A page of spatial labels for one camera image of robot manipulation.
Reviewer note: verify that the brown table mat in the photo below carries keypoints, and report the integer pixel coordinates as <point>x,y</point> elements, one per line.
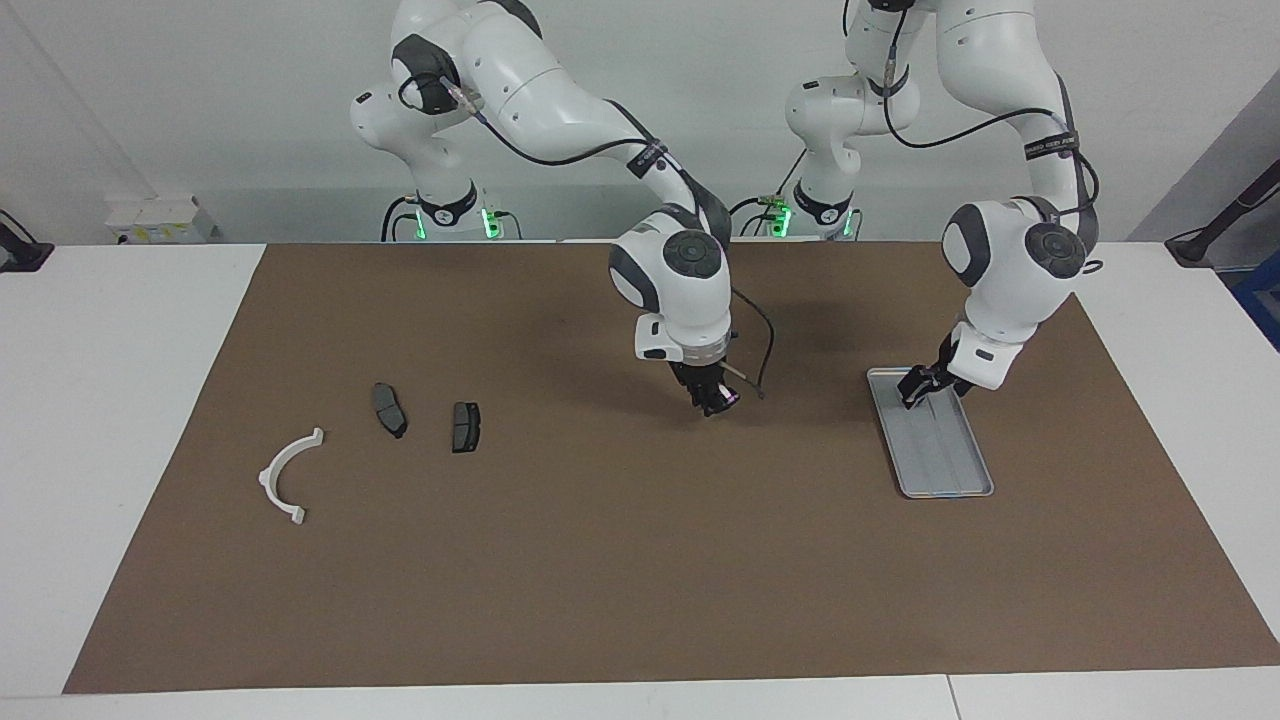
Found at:
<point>640,560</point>

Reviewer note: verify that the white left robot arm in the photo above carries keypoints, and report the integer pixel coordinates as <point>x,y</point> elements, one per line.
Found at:
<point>1010,280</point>

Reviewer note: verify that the silver metal tray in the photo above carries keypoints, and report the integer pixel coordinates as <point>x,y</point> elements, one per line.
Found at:
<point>945,460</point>

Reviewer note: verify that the blue crate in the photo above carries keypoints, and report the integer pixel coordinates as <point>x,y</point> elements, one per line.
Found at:
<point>1265,300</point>

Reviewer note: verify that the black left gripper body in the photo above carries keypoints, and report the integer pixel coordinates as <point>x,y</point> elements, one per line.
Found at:
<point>945,358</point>

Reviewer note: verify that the black clamp mount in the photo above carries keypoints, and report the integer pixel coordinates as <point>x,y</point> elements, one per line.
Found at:
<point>20,258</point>

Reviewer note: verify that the white semicircular bracket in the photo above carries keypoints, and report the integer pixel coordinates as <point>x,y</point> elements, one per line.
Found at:
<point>298,517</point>

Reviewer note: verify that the dark grey brake pad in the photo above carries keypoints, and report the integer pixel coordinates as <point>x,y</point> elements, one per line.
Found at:
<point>466,428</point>
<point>389,410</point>

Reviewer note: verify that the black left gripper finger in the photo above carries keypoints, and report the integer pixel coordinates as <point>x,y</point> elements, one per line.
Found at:
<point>918,385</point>
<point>955,387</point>

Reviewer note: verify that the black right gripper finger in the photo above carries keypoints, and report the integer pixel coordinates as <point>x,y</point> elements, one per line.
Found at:
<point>724,387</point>
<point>705,402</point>

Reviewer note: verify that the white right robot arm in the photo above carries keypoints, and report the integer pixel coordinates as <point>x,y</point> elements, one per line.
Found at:
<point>690,300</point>

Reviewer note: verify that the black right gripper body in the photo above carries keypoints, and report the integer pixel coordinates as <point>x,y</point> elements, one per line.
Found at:
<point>700,375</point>

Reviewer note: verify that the black stand with pole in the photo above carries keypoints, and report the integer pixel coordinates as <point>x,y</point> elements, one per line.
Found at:
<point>1195,248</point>

